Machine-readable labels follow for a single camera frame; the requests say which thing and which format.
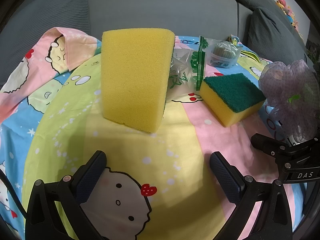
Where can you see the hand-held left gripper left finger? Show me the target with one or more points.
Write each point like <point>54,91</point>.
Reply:
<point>90,177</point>

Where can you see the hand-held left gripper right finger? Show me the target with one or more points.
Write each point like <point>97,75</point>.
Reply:
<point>225,177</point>

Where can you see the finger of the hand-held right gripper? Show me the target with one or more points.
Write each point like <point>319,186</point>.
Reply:
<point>265,143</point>

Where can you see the yellow sponge with green scourer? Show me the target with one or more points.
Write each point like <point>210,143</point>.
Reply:
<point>232,92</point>
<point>135,80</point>

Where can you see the clear green-printed steel wool packet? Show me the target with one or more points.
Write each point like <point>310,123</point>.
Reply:
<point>185,75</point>
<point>222,53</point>

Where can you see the purple mesh bath pouf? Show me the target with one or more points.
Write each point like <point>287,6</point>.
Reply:
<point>292,97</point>

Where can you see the cartoon printed blanket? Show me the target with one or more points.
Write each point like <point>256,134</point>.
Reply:
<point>175,142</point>

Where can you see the grey throw cushion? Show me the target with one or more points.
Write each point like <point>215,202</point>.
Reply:
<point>275,35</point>

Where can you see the pile of plush toys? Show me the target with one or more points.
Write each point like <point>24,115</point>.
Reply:
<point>287,7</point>

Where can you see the grey sofa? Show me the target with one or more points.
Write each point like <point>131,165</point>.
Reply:
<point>150,5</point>

